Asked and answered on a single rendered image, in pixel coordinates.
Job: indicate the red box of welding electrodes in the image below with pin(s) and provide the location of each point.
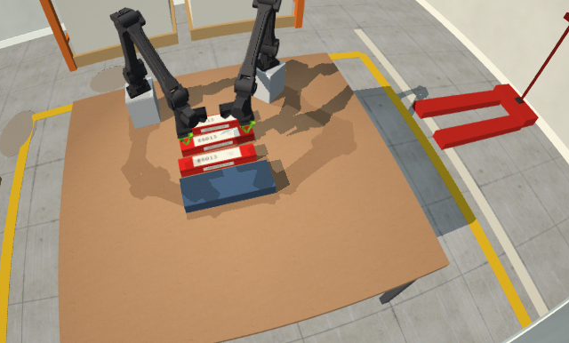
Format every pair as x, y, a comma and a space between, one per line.
217, 160

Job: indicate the red box with white label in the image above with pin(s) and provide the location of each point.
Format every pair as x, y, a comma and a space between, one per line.
215, 123

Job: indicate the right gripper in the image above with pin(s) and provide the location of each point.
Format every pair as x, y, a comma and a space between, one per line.
183, 133

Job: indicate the red welding electrode box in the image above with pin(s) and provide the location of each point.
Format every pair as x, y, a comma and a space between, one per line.
214, 140

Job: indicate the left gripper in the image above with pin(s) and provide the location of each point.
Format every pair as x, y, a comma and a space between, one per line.
245, 121

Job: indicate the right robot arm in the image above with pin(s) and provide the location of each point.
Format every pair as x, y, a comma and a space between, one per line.
134, 70

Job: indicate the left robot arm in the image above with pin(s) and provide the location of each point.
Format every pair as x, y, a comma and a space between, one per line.
267, 9

